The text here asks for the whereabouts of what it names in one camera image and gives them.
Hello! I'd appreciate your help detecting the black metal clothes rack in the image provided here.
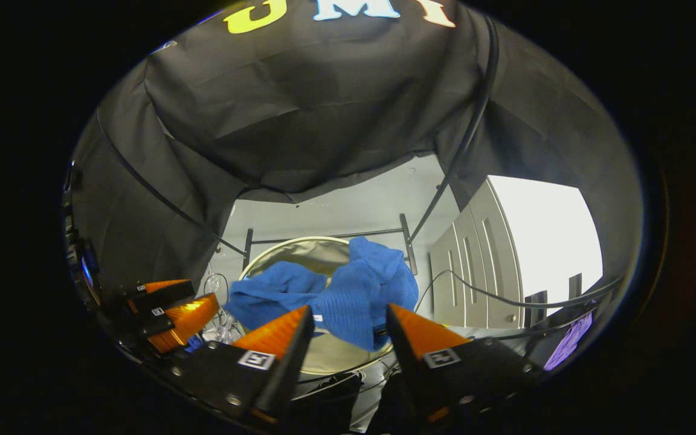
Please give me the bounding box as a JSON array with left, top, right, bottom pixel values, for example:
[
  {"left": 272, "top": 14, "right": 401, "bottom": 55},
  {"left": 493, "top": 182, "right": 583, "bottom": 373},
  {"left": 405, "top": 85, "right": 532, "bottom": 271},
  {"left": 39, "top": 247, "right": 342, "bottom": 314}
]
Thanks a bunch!
[{"left": 95, "top": 15, "right": 501, "bottom": 277}]

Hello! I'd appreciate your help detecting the black backdrop cloth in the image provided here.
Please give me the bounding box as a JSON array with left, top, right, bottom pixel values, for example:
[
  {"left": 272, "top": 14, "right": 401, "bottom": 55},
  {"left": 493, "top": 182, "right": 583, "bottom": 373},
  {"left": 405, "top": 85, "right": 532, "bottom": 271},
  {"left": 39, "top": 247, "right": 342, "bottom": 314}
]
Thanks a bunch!
[{"left": 64, "top": 0, "right": 645, "bottom": 339}]

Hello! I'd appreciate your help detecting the grey panelled door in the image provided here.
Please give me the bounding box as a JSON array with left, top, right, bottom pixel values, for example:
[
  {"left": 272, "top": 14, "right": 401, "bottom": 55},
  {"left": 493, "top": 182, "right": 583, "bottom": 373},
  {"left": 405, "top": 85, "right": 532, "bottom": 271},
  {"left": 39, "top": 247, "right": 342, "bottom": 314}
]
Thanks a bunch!
[{"left": 430, "top": 178, "right": 525, "bottom": 330}]

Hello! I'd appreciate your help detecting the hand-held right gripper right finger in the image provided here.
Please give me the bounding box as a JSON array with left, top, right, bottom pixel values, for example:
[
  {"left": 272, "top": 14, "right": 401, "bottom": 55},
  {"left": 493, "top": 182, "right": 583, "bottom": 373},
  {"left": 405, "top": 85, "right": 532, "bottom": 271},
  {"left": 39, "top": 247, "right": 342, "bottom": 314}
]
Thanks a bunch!
[{"left": 386, "top": 303, "right": 545, "bottom": 427}]

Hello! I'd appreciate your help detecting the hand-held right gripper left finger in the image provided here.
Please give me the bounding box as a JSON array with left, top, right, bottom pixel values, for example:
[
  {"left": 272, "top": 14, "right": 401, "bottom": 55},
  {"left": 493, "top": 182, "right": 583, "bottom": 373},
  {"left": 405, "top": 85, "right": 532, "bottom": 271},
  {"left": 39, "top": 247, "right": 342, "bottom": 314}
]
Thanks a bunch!
[{"left": 170, "top": 305, "right": 315, "bottom": 424}]

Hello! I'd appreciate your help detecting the black cable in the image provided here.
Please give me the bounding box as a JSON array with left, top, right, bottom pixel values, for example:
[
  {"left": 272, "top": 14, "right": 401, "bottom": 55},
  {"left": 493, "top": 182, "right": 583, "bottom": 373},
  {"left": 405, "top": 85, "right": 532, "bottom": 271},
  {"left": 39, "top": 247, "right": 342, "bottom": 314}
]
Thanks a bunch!
[{"left": 414, "top": 269, "right": 622, "bottom": 315}]

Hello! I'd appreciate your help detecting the blue corduroy jacket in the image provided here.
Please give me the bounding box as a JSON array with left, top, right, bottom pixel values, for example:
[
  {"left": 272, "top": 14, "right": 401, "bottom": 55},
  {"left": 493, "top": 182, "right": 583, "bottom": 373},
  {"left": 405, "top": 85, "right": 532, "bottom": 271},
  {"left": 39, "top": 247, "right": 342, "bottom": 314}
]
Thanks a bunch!
[{"left": 225, "top": 236, "right": 419, "bottom": 352}]

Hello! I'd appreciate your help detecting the beige round laundry hamper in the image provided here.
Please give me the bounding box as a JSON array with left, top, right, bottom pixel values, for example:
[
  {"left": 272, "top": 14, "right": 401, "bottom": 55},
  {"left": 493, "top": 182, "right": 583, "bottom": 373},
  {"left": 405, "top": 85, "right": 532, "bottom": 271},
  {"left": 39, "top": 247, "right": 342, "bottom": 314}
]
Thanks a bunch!
[{"left": 239, "top": 236, "right": 418, "bottom": 375}]

